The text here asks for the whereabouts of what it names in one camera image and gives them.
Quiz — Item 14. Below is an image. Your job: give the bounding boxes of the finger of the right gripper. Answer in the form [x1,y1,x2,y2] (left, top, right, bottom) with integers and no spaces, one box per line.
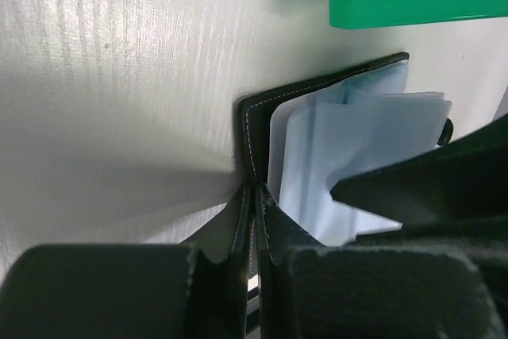
[331,117,507,260]

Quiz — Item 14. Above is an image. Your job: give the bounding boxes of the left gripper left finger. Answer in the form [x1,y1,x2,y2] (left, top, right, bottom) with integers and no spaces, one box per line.
[1,185,251,338]

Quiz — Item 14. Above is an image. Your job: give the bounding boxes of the black leather card holder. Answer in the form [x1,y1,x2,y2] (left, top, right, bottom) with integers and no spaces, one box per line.
[236,52,454,288]

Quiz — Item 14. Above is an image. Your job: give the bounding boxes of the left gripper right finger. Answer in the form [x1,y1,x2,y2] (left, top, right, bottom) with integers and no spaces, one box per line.
[255,185,504,338]

